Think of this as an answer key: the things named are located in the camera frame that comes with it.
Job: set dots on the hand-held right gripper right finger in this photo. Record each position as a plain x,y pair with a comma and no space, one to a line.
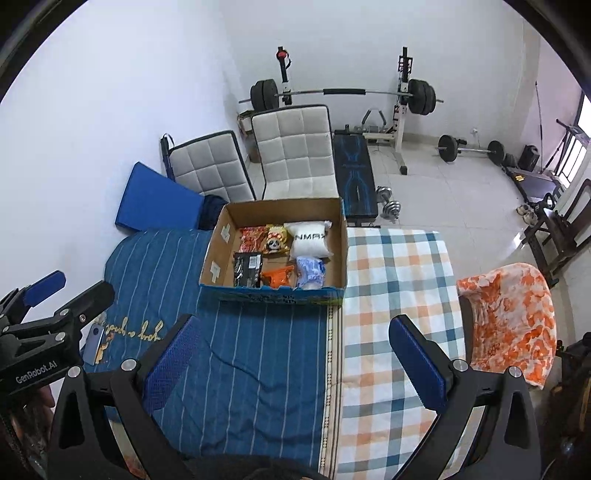
420,369

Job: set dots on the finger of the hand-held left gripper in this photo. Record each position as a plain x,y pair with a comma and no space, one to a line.
44,285
87,302

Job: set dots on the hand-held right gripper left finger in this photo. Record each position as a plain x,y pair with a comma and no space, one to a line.
171,369

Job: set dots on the cardboard box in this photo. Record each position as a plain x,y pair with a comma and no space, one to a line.
221,258

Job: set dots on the black snack packet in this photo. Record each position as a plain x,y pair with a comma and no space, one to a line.
247,270

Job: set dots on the orange snack packet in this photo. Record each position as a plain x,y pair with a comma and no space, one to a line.
277,276

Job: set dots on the blue tissue packet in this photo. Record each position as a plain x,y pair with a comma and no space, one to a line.
310,273

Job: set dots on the red snack packet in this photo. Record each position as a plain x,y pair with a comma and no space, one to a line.
253,239

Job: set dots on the yellow panda snack packet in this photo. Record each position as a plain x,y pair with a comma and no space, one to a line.
276,241

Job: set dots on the white soft pouch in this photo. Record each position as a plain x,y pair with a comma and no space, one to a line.
308,240

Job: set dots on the blue phone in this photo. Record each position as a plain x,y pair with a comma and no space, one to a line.
93,341

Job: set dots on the blue striped blanket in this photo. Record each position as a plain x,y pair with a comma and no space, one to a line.
258,360

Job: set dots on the plaid bed sheet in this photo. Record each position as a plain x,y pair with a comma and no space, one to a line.
388,277

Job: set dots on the orange floral blanket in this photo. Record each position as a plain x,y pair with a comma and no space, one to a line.
512,314

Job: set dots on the blue folded mat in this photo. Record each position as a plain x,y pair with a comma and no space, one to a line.
154,198

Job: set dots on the dark fleece cloth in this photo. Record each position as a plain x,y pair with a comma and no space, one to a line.
249,470

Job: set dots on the dark blue bag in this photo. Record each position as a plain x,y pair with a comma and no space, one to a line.
211,212

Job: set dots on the blue and black pole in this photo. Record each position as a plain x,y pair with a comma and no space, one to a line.
165,154

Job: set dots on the small white cushioned chair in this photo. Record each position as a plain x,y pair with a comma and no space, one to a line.
207,166

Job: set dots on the pair of white shoes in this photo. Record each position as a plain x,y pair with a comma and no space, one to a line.
525,213

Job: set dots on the dark wooden chair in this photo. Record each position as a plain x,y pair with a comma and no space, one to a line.
554,230

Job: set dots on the black weight bench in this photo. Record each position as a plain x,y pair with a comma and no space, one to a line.
354,175

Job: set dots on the treadmill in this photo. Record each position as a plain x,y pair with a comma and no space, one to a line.
535,182

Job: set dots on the small floor barbell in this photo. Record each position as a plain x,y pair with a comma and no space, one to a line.
449,147

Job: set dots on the black speaker box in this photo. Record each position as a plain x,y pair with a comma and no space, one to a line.
528,158

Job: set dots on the brown box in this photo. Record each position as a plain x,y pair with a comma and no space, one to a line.
245,122

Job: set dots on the white barbell rack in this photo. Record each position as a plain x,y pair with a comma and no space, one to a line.
401,124

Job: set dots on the large white cushioned chair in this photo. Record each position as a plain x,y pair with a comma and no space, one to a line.
293,152

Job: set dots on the barbell with black plates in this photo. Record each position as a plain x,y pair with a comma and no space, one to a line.
422,97

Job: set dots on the window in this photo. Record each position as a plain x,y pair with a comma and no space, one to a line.
584,110

